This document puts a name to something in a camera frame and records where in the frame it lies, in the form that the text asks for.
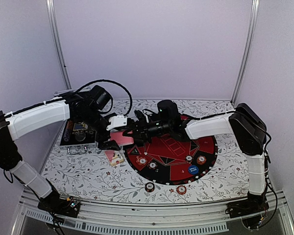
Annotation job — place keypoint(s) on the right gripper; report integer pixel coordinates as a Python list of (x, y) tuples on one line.
[(142, 132)]

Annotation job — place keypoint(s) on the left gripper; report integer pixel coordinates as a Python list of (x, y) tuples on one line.
[(101, 138)]

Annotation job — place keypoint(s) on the dark chips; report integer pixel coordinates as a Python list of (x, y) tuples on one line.
[(189, 158), (152, 165)]

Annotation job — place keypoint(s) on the dark poker chip stack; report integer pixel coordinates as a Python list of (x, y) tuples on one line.
[(149, 187)]

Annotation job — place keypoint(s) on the blue small blind button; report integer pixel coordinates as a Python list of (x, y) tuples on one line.
[(193, 169)]

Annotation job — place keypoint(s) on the orange poker chip stack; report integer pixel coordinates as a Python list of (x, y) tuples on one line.
[(181, 189)]

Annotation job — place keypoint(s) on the red playing card deck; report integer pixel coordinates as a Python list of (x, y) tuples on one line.
[(120, 139)]

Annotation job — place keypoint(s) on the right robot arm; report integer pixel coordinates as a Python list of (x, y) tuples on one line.
[(248, 129)]

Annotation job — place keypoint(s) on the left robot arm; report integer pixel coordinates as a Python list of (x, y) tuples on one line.
[(86, 105)]

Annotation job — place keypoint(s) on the face-down red card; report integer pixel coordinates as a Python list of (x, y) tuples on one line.
[(110, 154)]

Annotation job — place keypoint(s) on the aluminium poker case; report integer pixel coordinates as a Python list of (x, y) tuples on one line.
[(77, 137)]

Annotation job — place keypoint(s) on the round red black poker mat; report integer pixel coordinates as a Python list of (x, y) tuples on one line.
[(169, 152)]

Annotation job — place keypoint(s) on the floral table cloth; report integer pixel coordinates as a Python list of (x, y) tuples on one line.
[(90, 176)]

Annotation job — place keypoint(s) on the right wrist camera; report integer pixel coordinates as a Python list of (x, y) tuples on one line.
[(141, 116)]

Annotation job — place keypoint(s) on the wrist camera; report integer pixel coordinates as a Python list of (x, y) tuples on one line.
[(141, 116), (116, 121)]

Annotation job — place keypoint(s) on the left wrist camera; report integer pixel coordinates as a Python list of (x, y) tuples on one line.
[(116, 121)]

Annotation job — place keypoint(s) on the front aluminium rail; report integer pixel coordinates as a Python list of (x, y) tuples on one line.
[(113, 218)]

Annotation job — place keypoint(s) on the left aluminium frame post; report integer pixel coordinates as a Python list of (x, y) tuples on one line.
[(57, 42)]

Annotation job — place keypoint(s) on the aluminium frame post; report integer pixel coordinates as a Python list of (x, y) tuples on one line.
[(57, 42), (247, 48)]

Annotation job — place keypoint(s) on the right aluminium frame post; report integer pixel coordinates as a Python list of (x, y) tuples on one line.
[(247, 48)]

